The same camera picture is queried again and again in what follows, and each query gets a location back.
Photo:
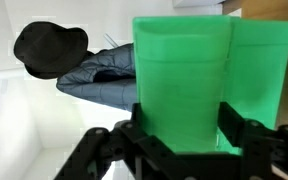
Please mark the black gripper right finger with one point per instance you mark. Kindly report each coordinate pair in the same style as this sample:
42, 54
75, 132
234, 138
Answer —
260, 150

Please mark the black hat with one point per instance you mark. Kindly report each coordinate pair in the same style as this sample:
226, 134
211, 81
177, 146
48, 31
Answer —
47, 50

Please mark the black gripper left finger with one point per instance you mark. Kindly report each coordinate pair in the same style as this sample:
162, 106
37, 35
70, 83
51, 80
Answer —
137, 146

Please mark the blue puffer jacket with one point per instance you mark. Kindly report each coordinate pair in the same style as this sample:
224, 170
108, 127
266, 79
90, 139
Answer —
107, 86

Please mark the green plastic lidded container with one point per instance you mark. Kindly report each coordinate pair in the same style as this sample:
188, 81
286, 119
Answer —
184, 83

